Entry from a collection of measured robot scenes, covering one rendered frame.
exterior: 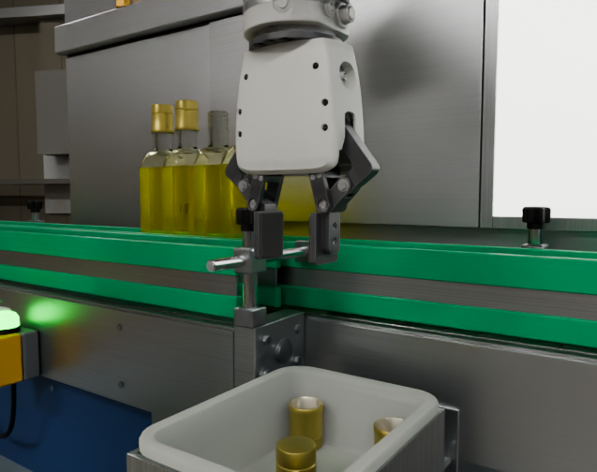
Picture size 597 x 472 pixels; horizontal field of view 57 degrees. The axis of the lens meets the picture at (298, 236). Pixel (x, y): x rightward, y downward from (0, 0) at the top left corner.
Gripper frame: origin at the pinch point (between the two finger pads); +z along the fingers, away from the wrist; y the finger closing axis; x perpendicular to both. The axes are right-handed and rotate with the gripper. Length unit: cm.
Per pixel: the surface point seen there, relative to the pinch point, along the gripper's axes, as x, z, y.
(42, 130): -147, -42, 297
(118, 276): -8.4, 7.4, 35.0
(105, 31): -34, -37, 72
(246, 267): -6.0, 3.9, 10.5
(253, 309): -6.5, 8.3, 10.0
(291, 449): 0.9, 17.4, -0.3
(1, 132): -152, -45, 358
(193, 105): -21.2, -16.6, 34.0
